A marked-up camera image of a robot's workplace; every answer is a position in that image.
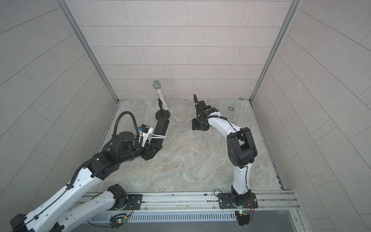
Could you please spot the right circuit board with wires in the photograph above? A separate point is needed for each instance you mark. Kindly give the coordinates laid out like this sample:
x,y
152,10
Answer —
x,y
243,217

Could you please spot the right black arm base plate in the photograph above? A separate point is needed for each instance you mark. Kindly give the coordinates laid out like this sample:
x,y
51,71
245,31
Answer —
x,y
224,200

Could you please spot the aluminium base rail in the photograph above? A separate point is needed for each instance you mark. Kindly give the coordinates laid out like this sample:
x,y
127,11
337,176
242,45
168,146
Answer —
x,y
208,201

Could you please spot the circuit board with wires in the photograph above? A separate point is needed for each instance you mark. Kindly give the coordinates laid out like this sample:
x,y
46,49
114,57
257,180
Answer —
x,y
118,220
243,217

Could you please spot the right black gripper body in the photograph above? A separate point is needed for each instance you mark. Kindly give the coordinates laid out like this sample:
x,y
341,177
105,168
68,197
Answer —
x,y
201,124

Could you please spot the black power strip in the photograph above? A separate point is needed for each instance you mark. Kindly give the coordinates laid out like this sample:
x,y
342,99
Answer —
x,y
158,135

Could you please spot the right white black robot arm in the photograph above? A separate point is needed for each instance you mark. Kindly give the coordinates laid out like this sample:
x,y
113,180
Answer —
x,y
241,148

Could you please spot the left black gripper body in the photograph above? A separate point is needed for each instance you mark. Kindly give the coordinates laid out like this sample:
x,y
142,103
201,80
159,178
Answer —
x,y
145,152

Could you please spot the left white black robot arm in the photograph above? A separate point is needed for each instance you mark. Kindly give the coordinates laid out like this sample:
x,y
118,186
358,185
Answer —
x,y
128,142

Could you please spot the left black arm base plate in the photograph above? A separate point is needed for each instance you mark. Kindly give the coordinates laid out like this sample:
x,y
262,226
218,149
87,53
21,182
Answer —
x,y
131,202

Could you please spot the glitter microphone on stand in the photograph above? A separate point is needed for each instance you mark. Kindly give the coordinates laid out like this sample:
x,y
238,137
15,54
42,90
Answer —
x,y
163,112

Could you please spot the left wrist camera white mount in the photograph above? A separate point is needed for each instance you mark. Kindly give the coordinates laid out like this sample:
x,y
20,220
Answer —
x,y
145,132

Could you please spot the white vent grille strip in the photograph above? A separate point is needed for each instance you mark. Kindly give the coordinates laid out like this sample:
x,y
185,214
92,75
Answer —
x,y
196,216

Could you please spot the left circuit board with wires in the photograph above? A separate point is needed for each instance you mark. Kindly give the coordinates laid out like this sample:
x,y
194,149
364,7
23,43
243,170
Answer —
x,y
118,220

